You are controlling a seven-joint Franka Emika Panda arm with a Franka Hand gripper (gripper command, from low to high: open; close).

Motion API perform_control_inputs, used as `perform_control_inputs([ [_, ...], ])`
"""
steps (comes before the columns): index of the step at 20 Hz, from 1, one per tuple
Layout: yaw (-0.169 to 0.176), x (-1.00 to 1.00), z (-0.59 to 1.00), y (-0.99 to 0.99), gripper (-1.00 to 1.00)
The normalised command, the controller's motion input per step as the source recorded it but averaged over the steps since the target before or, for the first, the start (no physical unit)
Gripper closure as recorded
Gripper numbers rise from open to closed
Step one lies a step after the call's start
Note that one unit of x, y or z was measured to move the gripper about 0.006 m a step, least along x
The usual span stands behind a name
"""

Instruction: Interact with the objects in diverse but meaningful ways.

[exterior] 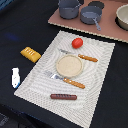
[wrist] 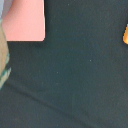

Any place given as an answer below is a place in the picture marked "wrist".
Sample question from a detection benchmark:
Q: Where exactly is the gripper finger with beige pad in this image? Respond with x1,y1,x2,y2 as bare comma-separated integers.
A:
0,19,11,89

